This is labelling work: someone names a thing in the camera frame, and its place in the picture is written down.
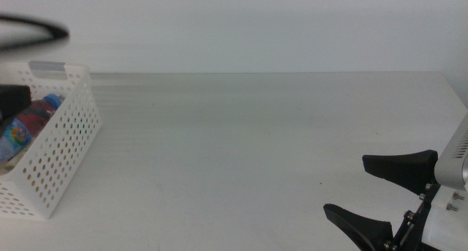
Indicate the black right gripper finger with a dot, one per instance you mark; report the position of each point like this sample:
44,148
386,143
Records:
360,227
406,168

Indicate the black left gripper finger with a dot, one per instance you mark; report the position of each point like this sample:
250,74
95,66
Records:
12,99

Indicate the red soda can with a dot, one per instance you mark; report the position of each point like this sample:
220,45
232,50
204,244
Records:
36,113

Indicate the clear water bottle blue cap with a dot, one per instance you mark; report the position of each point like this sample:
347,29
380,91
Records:
14,134

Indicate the white perforated plastic basket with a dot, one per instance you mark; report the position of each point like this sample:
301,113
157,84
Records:
66,134

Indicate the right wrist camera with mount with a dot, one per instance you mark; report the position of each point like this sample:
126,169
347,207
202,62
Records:
449,167

